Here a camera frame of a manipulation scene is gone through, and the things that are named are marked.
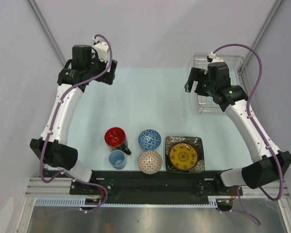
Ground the metal wire dish rack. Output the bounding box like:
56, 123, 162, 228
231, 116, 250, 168
190, 54, 249, 114

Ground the black floral square plate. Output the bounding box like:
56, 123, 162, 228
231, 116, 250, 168
165, 136, 205, 173

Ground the blue patterned bowl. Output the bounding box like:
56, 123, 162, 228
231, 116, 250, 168
138, 129, 162, 150

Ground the yellow round plate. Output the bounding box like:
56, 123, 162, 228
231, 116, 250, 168
169, 143, 198, 170

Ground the red patterned bowl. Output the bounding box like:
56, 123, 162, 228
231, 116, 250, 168
138, 150, 162, 175

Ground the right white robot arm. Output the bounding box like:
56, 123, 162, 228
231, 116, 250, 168
184, 62, 291, 195

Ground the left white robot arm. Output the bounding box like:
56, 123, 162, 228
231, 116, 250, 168
30, 41, 117, 194

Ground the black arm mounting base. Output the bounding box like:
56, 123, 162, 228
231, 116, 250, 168
39, 168, 244, 211

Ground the red and black mug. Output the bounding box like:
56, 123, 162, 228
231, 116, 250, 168
104, 127, 131, 155

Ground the light blue cup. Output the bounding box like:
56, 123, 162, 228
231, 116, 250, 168
109, 150, 126, 170

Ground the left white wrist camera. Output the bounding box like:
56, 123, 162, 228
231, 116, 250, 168
92, 34, 109, 63

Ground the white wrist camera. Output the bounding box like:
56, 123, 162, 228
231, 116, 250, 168
207, 51, 224, 63
92, 34, 109, 63

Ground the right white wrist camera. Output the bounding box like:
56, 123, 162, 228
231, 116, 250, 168
207, 51, 224, 63

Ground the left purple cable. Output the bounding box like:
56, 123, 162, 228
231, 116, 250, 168
39, 33, 112, 214

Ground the purple cable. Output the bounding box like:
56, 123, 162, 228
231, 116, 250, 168
210, 44, 281, 226
39, 33, 112, 214

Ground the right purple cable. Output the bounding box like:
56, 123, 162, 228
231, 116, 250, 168
210, 44, 281, 226

